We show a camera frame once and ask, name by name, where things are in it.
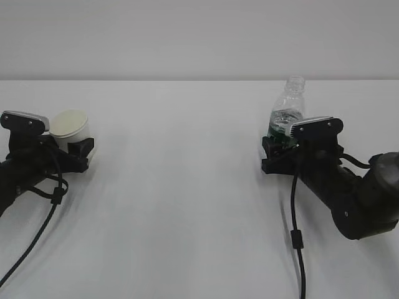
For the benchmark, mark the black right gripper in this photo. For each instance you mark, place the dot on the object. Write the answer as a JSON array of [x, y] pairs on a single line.
[[316, 161]]

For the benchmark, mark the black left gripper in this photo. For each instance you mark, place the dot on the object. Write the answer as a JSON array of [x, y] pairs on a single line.
[[39, 155]]

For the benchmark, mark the white paper cup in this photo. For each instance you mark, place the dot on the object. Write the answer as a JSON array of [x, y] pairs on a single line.
[[69, 126]]

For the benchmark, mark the clear green-label water bottle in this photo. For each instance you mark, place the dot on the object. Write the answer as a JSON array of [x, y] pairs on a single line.
[[288, 108]]

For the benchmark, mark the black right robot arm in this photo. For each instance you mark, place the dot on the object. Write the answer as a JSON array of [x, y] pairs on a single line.
[[362, 199]]

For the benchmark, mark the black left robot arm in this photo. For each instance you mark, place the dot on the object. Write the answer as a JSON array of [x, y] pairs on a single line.
[[50, 186]]

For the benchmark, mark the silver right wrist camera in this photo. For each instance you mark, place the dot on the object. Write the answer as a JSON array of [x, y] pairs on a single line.
[[315, 128]]

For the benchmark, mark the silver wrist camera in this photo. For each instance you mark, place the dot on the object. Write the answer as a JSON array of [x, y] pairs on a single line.
[[24, 123], [315, 128]]

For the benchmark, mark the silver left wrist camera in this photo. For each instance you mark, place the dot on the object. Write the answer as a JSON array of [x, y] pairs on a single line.
[[24, 123]]

